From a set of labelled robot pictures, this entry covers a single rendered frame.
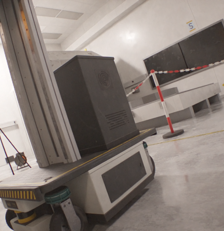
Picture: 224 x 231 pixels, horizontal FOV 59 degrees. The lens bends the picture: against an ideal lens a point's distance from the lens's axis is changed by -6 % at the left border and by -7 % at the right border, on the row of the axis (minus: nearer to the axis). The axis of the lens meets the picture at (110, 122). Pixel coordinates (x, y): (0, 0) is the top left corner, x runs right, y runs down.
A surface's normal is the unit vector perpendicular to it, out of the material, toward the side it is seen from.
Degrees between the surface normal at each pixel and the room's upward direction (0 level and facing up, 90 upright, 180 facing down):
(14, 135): 90
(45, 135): 90
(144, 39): 90
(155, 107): 90
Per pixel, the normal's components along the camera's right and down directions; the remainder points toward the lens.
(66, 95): -0.59, 0.21
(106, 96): 0.74, -0.24
